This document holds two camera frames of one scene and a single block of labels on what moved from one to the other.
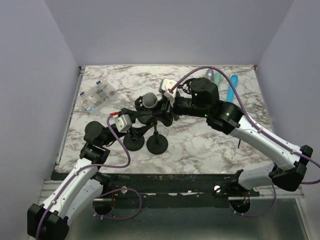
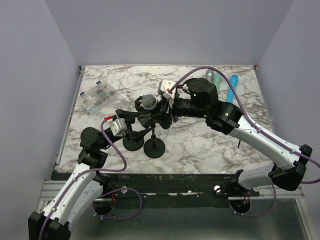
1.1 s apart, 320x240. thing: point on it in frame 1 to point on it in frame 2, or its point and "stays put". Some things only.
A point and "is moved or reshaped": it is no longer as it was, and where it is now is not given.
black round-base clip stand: x=134 y=142 stays put
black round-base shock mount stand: x=138 y=103 stays put
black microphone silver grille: x=150 y=100 stays put
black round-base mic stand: x=157 y=144 is moved or reshaped
